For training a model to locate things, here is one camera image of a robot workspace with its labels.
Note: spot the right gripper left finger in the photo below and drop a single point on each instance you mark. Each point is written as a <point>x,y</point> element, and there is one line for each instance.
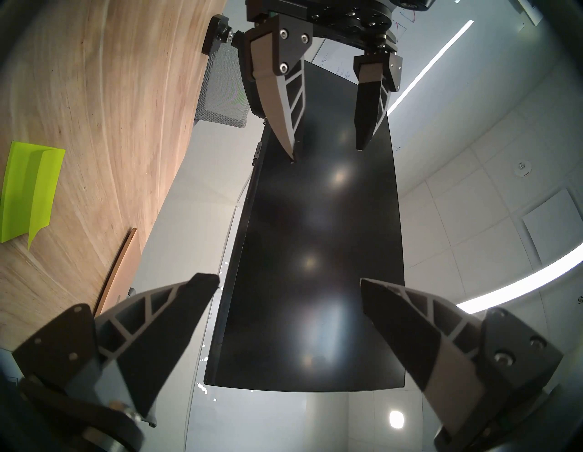
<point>136,346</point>

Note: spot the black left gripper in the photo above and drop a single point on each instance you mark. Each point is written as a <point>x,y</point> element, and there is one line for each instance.
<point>346,18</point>

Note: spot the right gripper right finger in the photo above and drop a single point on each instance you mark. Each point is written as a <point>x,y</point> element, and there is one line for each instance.
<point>437,346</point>

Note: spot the yellow sticky note pad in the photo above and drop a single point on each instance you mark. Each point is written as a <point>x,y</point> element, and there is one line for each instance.
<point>23,191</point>

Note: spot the curved black monitor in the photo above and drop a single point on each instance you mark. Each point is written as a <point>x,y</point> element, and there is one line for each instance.
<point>309,237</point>

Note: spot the grey mesh office chair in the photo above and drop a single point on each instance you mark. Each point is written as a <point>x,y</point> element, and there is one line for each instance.
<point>223,91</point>

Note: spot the linear ceiling light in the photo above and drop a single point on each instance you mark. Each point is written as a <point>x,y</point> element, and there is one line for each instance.
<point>432,64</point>
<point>524,282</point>

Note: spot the white smoke detector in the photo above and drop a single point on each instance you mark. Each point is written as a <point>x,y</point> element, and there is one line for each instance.
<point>523,167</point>

